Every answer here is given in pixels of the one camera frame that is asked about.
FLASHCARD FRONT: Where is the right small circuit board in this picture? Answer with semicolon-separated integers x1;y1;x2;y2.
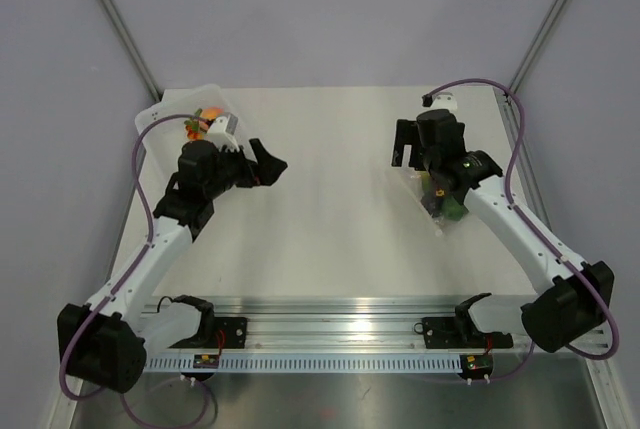
460;354;494;380

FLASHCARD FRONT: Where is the clear zip top bag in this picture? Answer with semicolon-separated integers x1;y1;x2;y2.
393;168;469;237

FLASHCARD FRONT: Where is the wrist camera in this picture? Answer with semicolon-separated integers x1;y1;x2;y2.
422;92;458;112
205;113;240;151

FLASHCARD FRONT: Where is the dark grape bunch with leaves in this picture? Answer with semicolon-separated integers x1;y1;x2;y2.
421;189;445;217

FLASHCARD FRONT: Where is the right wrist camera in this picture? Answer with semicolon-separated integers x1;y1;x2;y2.
422;92;458;112

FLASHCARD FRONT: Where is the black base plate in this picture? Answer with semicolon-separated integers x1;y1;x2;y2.
198;316;249;350
413;316;514;350

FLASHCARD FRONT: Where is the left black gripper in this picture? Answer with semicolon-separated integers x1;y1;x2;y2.
204;138;286;199

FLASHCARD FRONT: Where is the white slotted cable duct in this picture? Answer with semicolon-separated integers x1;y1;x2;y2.
145;353;461;374

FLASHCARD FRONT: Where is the small circuit board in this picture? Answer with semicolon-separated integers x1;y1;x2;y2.
193;354;220;369
460;354;494;380

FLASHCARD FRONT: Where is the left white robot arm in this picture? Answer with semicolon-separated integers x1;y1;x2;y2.
57;138;288;400

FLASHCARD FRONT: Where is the small orange fruit sprig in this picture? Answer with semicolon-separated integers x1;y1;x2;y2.
184;108;209;141

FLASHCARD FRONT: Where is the orange peach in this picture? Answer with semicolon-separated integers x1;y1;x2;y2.
200;107;224;121

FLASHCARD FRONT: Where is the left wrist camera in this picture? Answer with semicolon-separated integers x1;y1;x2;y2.
205;113;240;151

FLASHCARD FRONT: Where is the left small circuit board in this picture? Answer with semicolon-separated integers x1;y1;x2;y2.
193;354;220;369

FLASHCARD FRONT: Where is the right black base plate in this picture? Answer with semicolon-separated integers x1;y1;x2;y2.
413;316;514;350

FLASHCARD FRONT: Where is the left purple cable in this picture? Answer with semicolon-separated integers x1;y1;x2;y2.
58;113;221;425

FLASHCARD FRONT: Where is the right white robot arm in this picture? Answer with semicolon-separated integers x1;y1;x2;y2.
391;109;614;353

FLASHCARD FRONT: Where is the white plastic basket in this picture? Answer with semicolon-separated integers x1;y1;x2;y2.
134;84;255;182

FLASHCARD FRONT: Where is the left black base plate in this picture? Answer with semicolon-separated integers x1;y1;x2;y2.
198;316;249;350

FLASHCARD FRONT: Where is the green lime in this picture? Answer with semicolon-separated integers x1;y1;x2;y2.
442;196;468;222

